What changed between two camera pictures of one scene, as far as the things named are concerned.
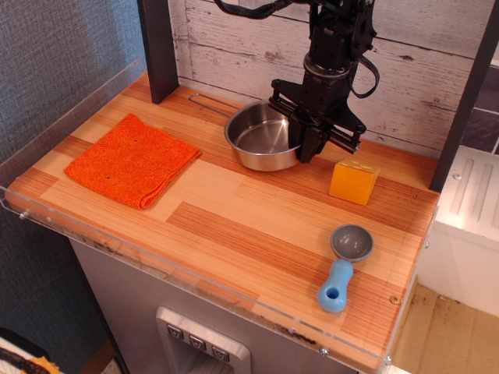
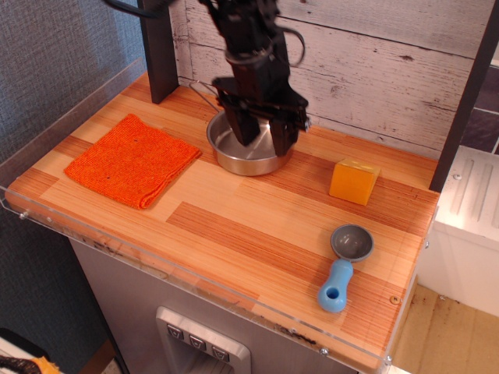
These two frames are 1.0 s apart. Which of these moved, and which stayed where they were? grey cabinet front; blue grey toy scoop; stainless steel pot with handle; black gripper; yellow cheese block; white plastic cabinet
Moved: stainless steel pot with handle; black gripper
Stayed: blue grey toy scoop; grey cabinet front; white plastic cabinet; yellow cheese block
